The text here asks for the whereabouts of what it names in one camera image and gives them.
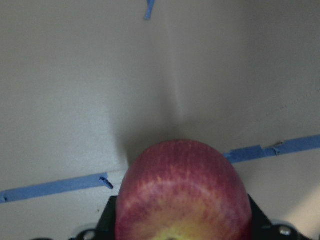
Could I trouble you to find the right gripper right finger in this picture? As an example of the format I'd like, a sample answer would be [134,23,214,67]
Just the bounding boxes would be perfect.
[248,195,273,240]

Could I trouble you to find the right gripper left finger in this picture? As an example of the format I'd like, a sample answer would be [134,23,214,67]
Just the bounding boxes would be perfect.
[95,196,117,240]

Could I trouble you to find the red yellow-streaked apple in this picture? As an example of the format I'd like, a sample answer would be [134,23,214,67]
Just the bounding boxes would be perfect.
[114,140,253,240]

